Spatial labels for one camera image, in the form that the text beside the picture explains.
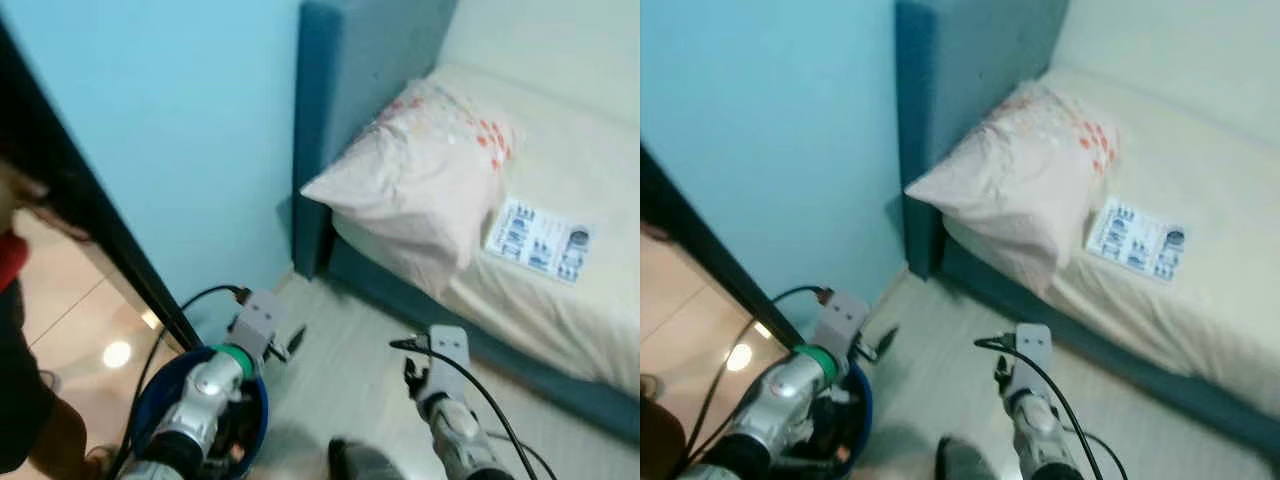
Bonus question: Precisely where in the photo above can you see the teal upholstered headboard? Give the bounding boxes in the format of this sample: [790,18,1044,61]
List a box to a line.
[291,0,462,283]
[894,0,1072,283]

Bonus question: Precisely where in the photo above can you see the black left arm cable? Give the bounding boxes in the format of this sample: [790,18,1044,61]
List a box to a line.
[667,284,837,480]
[104,284,252,480]

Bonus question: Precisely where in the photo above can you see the person in dark clothes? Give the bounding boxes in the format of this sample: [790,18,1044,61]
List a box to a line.
[640,370,664,480]
[0,160,103,478]

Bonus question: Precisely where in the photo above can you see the robot right leg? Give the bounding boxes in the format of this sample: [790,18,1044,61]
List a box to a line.
[327,436,407,480]
[934,434,1002,480]

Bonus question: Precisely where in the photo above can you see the dark brown door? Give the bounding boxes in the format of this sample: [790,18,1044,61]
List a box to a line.
[0,20,207,354]
[640,145,807,353]

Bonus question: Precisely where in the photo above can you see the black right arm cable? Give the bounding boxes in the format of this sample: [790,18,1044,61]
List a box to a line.
[974,334,1133,480]
[389,337,563,480]

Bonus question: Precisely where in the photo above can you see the pink patterned pillow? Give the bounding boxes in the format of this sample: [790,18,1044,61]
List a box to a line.
[299,77,527,300]
[904,79,1122,297]

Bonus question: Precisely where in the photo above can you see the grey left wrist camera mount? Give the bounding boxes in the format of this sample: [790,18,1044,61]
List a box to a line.
[811,289,872,364]
[227,289,290,364]

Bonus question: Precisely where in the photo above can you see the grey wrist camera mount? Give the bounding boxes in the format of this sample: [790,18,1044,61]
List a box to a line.
[811,289,872,364]
[227,289,290,364]
[1004,321,1055,397]
[419,324,472,402]

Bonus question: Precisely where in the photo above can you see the blue plastic waste bin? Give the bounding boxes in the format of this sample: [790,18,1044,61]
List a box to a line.
[129,344,272,480]
[790,354,875,477]

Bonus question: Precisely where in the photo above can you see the white book with blue letters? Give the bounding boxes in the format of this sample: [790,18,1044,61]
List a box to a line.
[1084,196,1192,285]
[484,195,594,286]

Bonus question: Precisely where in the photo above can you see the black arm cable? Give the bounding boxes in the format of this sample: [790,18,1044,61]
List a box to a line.
[974,334,1133,480]
[667,284,837,480]
[104,284,252,480]
[389,337,563,480]

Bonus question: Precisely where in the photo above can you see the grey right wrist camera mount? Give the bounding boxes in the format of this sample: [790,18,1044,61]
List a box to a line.
[419,324,472,402]
[1004,321,1055,397]

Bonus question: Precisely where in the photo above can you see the cream bed mattress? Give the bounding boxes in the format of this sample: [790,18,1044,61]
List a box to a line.
[938,63,1280,393]
[328,63,641,398]

